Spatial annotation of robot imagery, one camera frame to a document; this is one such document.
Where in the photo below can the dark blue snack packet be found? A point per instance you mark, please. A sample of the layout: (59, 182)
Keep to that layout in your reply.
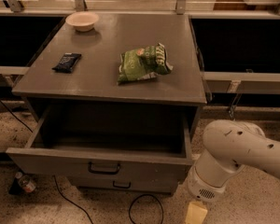
(67, 63)

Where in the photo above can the green chip bag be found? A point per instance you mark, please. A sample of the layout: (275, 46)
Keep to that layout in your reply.
(143, 64)

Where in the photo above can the grey drawer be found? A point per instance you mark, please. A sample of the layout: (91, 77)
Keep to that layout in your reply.
(139, 186)
(150, 142)

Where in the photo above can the grey top drawer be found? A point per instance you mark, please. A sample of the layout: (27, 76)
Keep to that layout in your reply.
(150, 142)

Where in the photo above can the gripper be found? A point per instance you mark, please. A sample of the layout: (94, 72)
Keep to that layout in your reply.
(202, 188)

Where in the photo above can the white bowl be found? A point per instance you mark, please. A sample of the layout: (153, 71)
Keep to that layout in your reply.
(82, 21)

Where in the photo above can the grey drawer cabinet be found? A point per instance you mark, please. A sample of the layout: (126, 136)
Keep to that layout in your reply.
(94, 77)

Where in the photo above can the black top drawer handle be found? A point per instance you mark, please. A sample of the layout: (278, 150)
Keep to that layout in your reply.
(103, 168)

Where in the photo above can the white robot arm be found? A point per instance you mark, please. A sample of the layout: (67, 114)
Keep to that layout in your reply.
(237, 177)

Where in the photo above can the grey bottom drawer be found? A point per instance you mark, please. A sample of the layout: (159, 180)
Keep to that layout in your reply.
(139, 186)

